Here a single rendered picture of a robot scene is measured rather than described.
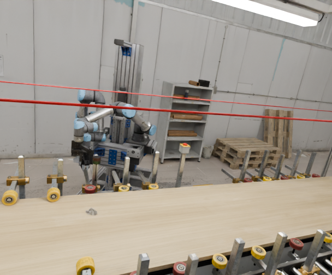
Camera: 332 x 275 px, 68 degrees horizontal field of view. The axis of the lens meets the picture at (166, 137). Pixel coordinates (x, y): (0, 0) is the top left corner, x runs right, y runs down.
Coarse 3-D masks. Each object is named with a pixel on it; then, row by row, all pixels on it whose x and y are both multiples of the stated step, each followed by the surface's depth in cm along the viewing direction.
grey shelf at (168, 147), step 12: (168, 84) 452; (180, 84) 452; (204, 96) 502; (168, 108) 451; (180, 108) 506; (192, 108) 517; (204, 108) 501; (168, 120) 454; (180, 120) 465; (192, 120) 478; (204, 120) 495; (204, 132) 496; (168, 144) 522; (192, 144) 543; (168, 156) 485; (192, 156) 505
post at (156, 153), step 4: (156, 152) 206; (156, 156) 207; (156, 160) 208; (152, 164) 211; (156, 164) 209; (152, 168) 211; (156, 168) 211; (152, 172) 211; (152, 176) 212; (152, 180) 213
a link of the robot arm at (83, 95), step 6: (84, 90) 222; (90, 90) 224; (78, 96) 224; (84, 96) 221; (90, 96) 223; (84, 102) 227; (90, 102) 232; (84, 108) 238; (78, 114) 252; (84, 114) 248
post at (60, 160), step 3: (60, 159) 178; (60, 162) 178; (60, 165) 179; (60, 168) 179; (60, 171) 180; (60, 174) 181; (60, 183) 183; (57, 186) 183; (60, 186) 184; (60, 189) 185; (60, 192) 185; (60, 195) 186
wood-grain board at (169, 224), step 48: (144, 192) 191; (192, 192) 202; (240, 192) 214; (288, 192) 228; (0, 240) 125; (48, 240) 130; (96, 240) 135; (144, 240) 140; (192, 240) 146; (288, 240) 161
